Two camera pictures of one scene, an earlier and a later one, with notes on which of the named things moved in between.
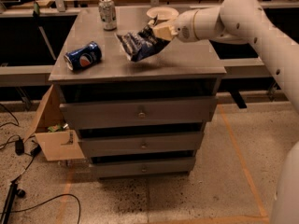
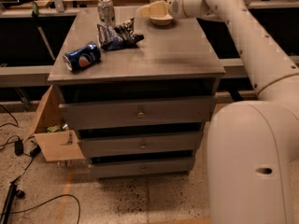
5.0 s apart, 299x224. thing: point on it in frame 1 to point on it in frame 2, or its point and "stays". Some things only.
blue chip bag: [142, 44] to [114, 38]
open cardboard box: [57, 141] stays
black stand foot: [13, 192] stays
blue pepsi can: [83, 57] stays
